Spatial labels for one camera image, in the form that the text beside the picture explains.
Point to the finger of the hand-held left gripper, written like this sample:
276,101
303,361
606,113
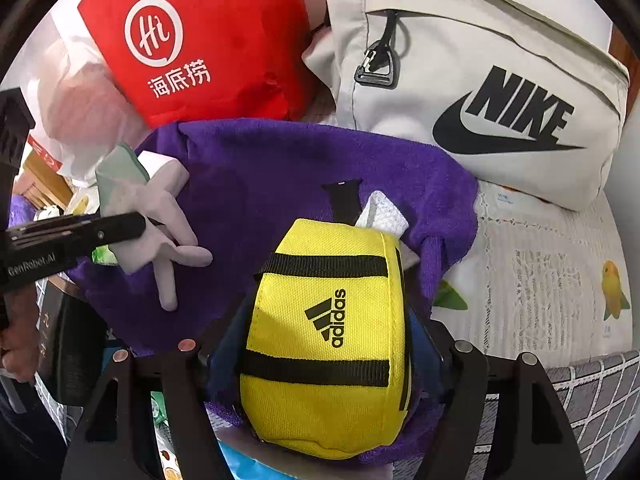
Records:
100,240
115,221

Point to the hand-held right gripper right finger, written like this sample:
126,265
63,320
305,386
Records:
425,347

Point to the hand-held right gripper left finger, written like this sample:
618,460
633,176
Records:
225,355

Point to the white rubber glove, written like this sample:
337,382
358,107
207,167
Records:
155,225

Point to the yellow zip pouch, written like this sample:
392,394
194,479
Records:
320,330

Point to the white mesh cloth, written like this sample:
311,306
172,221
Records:
385,212

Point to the person's left hand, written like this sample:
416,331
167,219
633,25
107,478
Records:
20,330

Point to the wooden headboard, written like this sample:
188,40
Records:
42,185

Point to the dark tea tin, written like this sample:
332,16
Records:
75,350

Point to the blue tissue pack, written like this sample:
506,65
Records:
245,465

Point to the white plastic shopping bag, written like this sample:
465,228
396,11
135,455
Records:
80,105

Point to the purple towel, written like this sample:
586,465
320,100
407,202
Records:
260,170

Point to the red paper bag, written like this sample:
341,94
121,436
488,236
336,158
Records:
225,35

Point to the beige waist bag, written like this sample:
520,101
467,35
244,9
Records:
450,50

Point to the brown wooden door frame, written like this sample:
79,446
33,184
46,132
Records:
622,47

